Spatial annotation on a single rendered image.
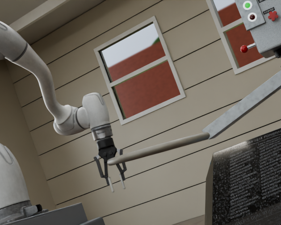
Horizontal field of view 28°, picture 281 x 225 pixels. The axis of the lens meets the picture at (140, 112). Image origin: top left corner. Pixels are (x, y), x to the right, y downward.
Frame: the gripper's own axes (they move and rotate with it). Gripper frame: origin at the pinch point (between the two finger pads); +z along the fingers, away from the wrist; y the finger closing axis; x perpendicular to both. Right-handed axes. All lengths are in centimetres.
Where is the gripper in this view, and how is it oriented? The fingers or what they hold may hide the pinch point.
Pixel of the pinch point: (116, 183)
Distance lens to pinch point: 248.5
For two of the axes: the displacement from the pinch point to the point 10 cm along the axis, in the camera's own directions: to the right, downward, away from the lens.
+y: 9.6, -2.8, -0.4
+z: 2.8, 9.6, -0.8
